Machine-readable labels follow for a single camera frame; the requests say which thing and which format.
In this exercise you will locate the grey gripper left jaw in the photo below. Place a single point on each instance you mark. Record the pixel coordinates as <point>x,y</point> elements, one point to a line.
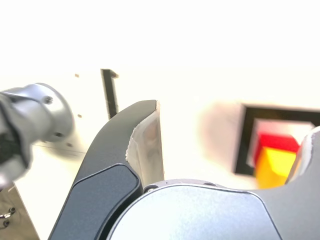
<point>105,175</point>

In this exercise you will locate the black tape square outline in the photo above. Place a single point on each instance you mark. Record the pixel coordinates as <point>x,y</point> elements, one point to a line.
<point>246,140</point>

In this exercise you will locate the black tape strip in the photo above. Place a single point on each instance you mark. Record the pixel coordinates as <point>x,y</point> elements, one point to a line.
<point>110,95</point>

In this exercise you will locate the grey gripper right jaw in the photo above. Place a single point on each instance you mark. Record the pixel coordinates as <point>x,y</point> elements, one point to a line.
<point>200,215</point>

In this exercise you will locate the red cube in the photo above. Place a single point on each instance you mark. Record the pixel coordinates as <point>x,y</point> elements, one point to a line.
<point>277,142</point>

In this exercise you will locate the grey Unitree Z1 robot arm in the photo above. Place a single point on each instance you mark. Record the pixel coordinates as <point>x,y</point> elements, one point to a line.
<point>37,112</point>

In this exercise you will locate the yellow cube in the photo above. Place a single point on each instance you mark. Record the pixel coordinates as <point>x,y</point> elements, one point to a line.
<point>272,170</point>

